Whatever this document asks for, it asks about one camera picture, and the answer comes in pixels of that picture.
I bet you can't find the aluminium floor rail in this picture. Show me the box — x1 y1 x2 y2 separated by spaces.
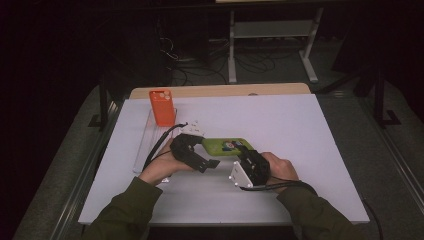
49 99 125 240
361 98 424 214

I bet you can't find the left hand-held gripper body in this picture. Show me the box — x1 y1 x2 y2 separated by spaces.
169 120 209 174

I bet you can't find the wooden table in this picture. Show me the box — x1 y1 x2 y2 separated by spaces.
129 82 312 100

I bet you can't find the right hand-held gripper black cable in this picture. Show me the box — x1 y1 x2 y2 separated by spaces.
239 179 384 240

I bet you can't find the clear plastic storage rack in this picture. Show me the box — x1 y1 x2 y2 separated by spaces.
133 108 179 184

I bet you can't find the tangle of floor cables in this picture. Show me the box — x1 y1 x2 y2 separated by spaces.
159 35 294 86

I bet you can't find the white board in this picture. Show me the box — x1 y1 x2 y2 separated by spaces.
78 93 370 228

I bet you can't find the green cartoon print phone case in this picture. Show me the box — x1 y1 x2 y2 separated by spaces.
201 137 256 158

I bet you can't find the left hand-held gripper black cable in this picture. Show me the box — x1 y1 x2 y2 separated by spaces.
142 123 188 172

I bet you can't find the white metal desk frame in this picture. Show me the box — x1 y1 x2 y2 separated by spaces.
228 7 324 84

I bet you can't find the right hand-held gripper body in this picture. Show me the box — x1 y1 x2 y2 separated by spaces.
228 148 271 188

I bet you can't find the black metal stand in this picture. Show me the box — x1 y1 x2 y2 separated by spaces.
373 64 403 129
88 78 113 133

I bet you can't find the hand-held gripper black cable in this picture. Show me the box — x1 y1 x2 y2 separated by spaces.
142 123 188 172
239 179 384 240

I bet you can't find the person's left hand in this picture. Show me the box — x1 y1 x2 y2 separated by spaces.
139 141 194 187

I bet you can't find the orange phone case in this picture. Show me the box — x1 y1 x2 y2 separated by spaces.
148 89 177 128

